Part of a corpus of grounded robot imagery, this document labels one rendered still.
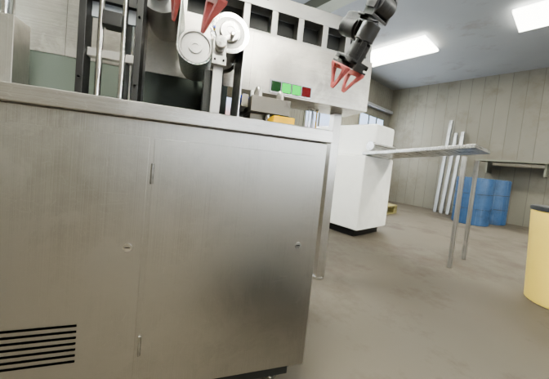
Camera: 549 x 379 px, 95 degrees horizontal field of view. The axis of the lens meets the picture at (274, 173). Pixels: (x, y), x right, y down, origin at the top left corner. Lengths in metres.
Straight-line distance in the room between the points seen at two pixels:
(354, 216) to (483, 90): 4.90
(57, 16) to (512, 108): 6.90
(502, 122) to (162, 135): 6.68
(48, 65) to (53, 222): 0.83
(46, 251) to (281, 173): 0.63
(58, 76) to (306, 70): 1.16
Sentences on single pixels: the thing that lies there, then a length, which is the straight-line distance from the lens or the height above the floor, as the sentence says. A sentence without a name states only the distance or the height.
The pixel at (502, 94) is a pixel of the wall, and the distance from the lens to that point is 7.09.
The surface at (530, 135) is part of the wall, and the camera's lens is 6.86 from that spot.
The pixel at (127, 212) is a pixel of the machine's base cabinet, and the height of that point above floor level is 0.61.
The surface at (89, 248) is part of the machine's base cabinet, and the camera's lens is 0.82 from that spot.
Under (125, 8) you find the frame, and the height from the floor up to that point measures 1.19.
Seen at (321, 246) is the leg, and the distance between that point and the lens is 1.82.
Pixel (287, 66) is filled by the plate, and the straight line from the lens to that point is 1.50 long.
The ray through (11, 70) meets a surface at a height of 0.99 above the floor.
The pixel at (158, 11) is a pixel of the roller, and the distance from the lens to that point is 1.13.
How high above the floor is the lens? 0.79
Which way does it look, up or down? 3 degrees down
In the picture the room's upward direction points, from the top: 6 degrees clockwise
